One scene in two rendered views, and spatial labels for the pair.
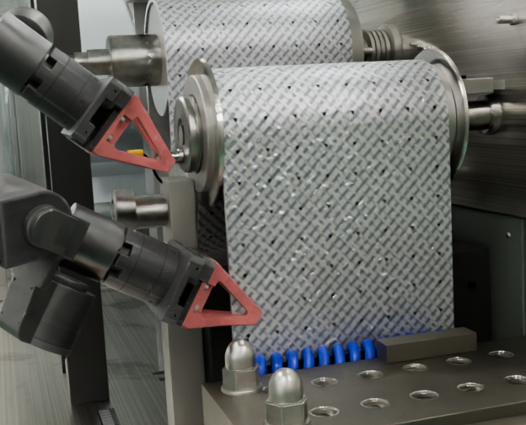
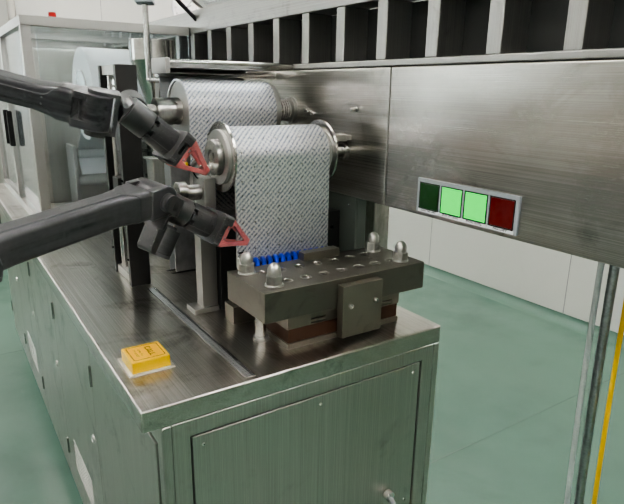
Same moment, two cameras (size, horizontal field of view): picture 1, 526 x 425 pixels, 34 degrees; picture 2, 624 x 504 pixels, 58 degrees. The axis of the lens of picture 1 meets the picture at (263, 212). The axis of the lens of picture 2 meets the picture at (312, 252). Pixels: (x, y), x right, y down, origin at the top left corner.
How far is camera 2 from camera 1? 0.43 m
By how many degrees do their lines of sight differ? 18
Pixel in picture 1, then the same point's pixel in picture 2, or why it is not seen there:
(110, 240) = (189, 208)
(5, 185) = (147, 183)
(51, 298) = (164, 234)
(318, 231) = (274, 203)
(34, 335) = (157, 250)
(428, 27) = (313, 103)
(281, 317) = (257, 241)
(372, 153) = (297, 169)
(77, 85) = (169, 134)
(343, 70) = (285, 130)
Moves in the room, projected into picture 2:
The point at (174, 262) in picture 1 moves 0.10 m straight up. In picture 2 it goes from (215, 218) to (214, 168)
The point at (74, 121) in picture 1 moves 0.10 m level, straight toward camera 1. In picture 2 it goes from (167, 151) to (181, 156)
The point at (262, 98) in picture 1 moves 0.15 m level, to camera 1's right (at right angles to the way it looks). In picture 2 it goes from (252, 143) to (321, 142)
